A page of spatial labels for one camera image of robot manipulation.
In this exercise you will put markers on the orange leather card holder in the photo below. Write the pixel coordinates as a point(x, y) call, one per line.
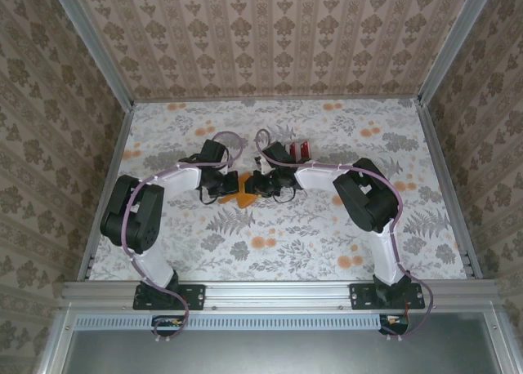
point(245, 198)

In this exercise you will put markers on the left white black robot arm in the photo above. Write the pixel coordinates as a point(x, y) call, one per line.
point(130, 219)

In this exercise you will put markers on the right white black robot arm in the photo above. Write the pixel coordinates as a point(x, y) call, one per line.
point(367, 198)

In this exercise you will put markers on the red card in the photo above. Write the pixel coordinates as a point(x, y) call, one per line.
point(305, 150)
point(293, 150)

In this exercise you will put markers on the floral patterned table cover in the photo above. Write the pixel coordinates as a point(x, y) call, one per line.
point(286, 247)

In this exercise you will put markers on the thin aluminium edge rail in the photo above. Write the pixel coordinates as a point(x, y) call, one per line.
point(278, 99)

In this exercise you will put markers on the long aluminium mounting rail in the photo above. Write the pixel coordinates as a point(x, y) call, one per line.
point(278, 294)

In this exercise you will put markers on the aluminium side rail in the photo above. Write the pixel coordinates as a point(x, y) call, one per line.
point(107, 190)
point(448, 190)

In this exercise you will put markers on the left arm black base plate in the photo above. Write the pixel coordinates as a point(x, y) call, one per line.
point(192, 296)

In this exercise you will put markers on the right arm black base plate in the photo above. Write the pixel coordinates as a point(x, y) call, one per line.
point(361, 296)

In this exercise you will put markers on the aluminium frame post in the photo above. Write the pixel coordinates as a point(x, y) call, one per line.
point(453, 43)
point(94, 47)

